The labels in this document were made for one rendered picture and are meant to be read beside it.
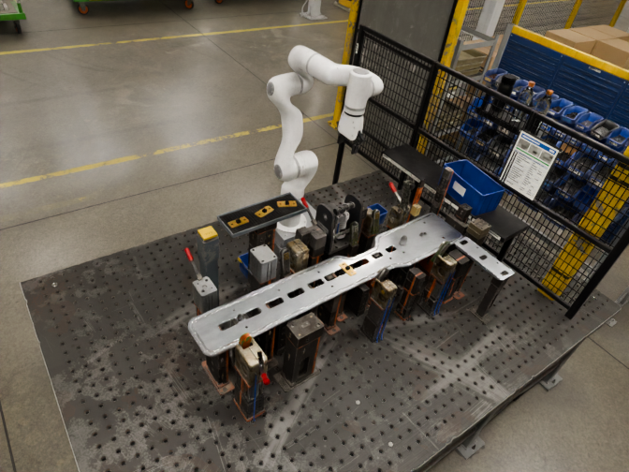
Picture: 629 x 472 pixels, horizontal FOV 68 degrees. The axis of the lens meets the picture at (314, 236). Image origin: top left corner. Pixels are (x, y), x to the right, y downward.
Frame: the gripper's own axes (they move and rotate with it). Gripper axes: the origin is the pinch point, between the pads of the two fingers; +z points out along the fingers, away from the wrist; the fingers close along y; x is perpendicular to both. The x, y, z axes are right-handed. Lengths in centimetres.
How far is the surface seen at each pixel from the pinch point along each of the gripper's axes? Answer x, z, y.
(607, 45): 461, 42, -97
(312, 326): -44, 42, 44
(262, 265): -47, 35, 13
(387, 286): -6, 40, 44
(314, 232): -15.5, 36.9, 5.4
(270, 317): -54, 45, 30
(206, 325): -76, 45, 21
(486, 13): 396, 39, -214
